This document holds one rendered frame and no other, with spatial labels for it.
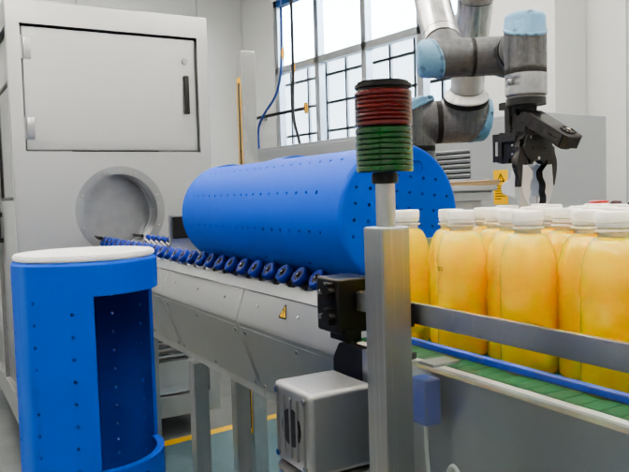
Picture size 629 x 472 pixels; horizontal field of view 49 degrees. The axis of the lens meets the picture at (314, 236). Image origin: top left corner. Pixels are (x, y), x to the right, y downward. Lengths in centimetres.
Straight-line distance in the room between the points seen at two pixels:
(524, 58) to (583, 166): 194
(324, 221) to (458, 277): 40
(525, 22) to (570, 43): 293
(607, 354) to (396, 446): 25
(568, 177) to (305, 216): 191
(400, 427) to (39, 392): 82
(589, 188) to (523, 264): 237
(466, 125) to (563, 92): 230
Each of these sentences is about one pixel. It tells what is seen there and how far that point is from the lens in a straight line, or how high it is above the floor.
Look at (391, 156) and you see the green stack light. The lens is 76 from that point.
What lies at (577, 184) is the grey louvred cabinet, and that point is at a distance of 320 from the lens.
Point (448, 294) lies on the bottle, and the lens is 101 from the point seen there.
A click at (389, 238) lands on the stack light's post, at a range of 77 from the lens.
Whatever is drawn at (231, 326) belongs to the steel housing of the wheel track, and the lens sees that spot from 181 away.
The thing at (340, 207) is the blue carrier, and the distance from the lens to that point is 129.
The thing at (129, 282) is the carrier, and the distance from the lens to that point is 140.
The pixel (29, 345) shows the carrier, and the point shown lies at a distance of 144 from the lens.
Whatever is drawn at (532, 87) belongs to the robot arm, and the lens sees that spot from 132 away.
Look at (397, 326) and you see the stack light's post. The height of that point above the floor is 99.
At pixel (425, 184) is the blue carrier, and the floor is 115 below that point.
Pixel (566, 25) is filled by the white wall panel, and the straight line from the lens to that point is 426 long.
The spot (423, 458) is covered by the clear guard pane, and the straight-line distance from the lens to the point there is 94.
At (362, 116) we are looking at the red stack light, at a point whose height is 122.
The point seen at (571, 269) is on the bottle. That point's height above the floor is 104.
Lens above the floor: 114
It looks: 3 degrees down
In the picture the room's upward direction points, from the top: 2 degrees counter-clockwise
